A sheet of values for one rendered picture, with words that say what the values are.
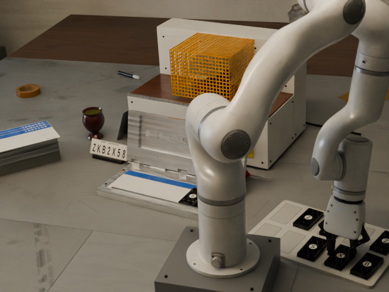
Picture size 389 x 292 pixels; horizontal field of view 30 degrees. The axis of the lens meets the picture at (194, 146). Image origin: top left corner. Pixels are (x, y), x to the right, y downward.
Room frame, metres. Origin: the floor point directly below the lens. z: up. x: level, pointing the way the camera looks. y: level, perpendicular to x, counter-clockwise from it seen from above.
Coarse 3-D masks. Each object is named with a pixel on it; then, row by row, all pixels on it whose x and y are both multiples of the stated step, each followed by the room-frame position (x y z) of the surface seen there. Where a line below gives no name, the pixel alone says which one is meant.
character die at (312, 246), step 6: (312, 240) 1.69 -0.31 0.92; (318, 240) 1.70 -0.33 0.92; (324, 240) 1.69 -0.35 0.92; (306, 246) 1.67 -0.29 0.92; (312, 246) 1.66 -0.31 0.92; (318, 246) 1.67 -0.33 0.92; (324, 246) 1.67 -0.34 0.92; (300, 252) 1.65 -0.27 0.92; (306, 252) 1.64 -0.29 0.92; (312, 252) 1.64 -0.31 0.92; (318, 252) 1.64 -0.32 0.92; (306, 258) 1.62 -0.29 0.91; (312, 258) 1.61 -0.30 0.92
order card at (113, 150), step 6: (96, 144) 2.34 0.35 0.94; (102, 144) 2.32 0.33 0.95; (108, 144) 2.31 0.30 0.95; (114, 144) 2.30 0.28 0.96; (120, 144) 2.29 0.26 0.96; (90, 150) 2.34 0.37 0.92; (96, 150) 2.33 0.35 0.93; (102, 150) 2.32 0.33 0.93; (108, 150) 2.30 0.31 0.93; (114, 150) 2.29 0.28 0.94; (120, 150) 2.28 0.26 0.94; (126, 150) 2.27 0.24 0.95; (108, 156) 2.29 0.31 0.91; (114, 156) 2.28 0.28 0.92; (120, 156) 2.27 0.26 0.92; (126, 156) 2.26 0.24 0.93
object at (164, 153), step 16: (144, 112) 2.22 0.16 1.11; (128, 128) 2.23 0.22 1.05; (144, 128) 2.21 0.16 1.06; (160, 128) 2.18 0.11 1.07; (176, 128) 2.15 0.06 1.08; (128, 144) 2.22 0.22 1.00; (144, 144) 2.20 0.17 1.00; (160, 144) 2.17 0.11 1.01; (176, 144) 2.14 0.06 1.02; (144, 160) 2.17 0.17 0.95; (160, 160) 2.14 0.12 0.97; (176, 160) 2.12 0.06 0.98
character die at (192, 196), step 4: (192, 188) 2.00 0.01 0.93; (196, 188) 2.00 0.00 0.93; (188, 192) 1.98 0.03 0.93; (192, 192) 1.98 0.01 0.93; (196, 192) 1.98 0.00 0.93; (184, 196) 1.96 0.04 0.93; (188, 196) 1.95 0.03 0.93; (192, 196) 1.95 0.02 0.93; (196, 196) 1.95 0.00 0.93; (180, 200) 1.93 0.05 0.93; (184, 200) 1.94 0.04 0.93; (188, 200) 1.93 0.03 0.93; (192, 200) 1.94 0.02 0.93; (196, 200) 1.93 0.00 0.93; (188, 204) 1.91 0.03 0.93; (192, 204) 1.91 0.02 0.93
